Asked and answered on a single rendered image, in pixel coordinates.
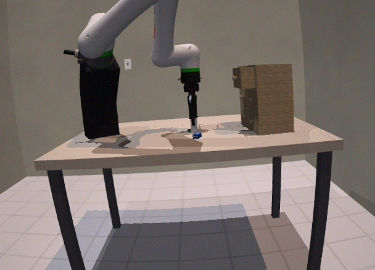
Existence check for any small brown wooden chest of drawers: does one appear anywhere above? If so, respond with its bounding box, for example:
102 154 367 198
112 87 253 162
241 64 294 136

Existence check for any brown wooden drawer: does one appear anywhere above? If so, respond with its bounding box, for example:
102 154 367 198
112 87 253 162
247 89 258 111
241 106 249 128
249 110 258 133
233 67 257 89
240 89 248 107

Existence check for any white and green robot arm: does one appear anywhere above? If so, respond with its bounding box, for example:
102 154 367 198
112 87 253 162
64 0 202 84

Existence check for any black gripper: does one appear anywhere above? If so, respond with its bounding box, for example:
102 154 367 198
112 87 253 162
184 84 199 132

